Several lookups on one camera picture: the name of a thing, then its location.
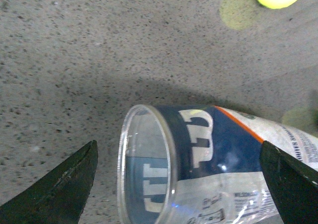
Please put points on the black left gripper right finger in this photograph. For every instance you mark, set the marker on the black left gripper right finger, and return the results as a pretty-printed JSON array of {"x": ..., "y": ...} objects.
[{"x": 293, "y": 185}]

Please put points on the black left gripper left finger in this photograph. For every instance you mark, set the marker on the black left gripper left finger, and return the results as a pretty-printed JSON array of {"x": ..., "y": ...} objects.
[{"x": 60, "y": 196}]

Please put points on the clear blue tennis ball can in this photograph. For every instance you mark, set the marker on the clear blue tennis ball can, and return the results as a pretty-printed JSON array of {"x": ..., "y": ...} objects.
[{"x": 199, "y": 164}]

